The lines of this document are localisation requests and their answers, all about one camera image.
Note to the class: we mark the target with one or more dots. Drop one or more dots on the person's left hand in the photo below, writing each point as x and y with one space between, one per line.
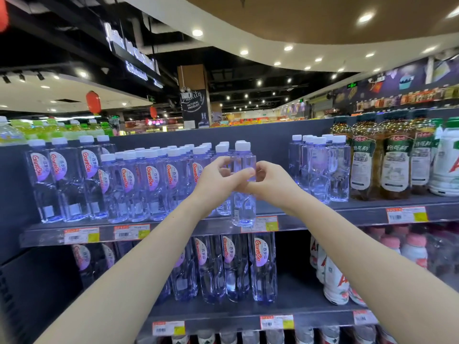
215 189

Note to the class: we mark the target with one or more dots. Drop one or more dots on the person's right hand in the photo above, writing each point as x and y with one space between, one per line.
279 189

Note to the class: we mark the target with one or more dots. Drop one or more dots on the small clear water bottle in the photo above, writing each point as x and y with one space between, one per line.
244 214

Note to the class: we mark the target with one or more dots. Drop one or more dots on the dark grey metal shelf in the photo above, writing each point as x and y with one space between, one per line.
269 139

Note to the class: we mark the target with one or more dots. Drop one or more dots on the group of small water bottles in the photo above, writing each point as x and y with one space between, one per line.
154 200

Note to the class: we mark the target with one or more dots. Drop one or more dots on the person's right forearm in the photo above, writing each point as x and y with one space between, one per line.
376 275

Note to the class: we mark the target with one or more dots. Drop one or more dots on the person's left forearm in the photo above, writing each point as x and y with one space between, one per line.
125 286

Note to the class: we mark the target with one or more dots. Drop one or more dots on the group of large water bottles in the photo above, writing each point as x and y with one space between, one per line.
263 275
319 175

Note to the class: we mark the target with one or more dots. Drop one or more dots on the large clear water bottle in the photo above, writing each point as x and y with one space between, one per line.
107 145
44 197
92 193
70 197

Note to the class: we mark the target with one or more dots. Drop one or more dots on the white yellow price tag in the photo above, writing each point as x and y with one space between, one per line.
407 215
168 328
277 322
132 232
267 224
365 317
81 236

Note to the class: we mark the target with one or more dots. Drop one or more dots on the distant store displays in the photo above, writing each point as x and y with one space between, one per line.
247 121

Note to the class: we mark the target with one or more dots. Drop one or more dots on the black chalkboard sign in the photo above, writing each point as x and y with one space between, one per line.
194 114

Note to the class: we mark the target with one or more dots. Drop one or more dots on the small red paper lantern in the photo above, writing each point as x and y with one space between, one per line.
153 112

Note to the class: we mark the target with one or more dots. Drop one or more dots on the group of white pink bottles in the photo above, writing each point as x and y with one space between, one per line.
335 286

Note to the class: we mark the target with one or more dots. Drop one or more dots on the brown square pillar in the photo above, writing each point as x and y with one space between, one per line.
193 75

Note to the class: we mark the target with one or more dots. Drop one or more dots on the group of amber liquid bottles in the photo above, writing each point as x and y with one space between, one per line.
394 168

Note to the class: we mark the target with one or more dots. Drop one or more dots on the row of red label bottles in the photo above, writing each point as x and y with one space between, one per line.
306 336

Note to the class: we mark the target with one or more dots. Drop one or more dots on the medium red paper lantern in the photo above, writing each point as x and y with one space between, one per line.
93 102

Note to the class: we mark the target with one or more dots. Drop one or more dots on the illuminated store sign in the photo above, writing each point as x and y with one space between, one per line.
132 55

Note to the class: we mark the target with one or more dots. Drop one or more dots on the ceiling air vent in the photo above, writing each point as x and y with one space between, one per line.
67 101

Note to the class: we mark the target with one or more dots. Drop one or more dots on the group of maroon label bottles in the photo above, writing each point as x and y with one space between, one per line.
444 254

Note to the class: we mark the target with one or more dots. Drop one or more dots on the group of recessed ceiling lights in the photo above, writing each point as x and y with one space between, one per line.
365 18

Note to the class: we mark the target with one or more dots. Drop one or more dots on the row of yellow green bottles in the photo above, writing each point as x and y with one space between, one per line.
21 132

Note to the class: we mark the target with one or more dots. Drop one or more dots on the black track spotlight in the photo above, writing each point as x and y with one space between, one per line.
6 79
22 78
40 76

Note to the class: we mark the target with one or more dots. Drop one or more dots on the big red paper lantern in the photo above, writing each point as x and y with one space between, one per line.
3 14

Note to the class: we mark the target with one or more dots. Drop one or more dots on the purple wall mural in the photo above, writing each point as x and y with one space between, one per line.
394 82

